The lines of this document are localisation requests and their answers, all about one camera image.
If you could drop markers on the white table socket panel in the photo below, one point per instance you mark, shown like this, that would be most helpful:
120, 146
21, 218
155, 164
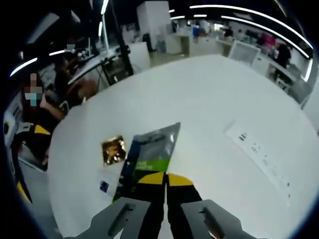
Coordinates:
249, 147

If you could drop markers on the white office chair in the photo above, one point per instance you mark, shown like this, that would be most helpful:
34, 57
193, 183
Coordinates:
243, 52

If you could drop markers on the blue green skincare packet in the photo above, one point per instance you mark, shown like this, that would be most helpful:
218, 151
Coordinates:
154, 147

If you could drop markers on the white ceiling light strip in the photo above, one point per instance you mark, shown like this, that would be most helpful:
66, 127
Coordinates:
211, 7
234, 18

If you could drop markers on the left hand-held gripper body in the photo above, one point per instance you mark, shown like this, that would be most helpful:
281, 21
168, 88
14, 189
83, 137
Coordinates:
8, 132

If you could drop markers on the gold foil skincare sachet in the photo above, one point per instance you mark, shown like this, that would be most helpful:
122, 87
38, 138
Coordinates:
113, 150

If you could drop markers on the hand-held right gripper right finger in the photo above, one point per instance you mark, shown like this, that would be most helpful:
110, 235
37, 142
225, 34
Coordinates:
182, 199

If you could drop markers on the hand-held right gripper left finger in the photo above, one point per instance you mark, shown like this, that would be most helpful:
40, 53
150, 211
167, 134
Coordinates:
154, 204

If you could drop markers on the clear skincare sachet blue square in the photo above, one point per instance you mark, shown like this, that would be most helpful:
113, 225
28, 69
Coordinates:
107, 185

